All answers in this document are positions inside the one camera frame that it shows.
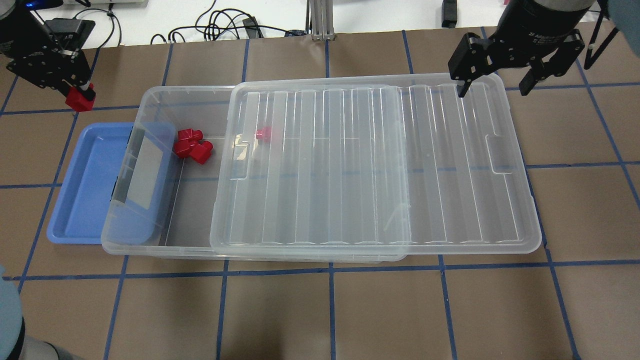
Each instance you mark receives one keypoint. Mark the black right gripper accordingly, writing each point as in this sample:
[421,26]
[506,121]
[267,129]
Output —
[537,25]

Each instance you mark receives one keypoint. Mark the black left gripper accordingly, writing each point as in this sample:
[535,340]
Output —
[19,31]

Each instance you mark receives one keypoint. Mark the red block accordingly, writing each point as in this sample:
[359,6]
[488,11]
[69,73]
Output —
[184,147]
[190,134]
[264,134]
[201,151]
[81,100]

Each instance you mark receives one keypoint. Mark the clear plastic box lid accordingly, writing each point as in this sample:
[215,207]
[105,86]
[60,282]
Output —
[468,189]

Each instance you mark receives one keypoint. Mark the red block in box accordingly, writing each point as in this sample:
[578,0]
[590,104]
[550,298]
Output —
[184,147]
[201,151]
[190,134]

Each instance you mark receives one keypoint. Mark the clear plastic storage box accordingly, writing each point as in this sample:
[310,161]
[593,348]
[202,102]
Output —
[165,200]

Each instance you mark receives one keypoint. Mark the blue plastic tray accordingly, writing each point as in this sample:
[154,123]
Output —
[113,189]

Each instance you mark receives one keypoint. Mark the red block under lid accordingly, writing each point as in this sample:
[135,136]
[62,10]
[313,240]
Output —
[264,134]

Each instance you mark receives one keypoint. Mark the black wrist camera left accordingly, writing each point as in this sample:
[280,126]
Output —
[70,34]

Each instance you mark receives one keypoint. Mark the aluminium frame post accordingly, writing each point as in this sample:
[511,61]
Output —
[320,20]

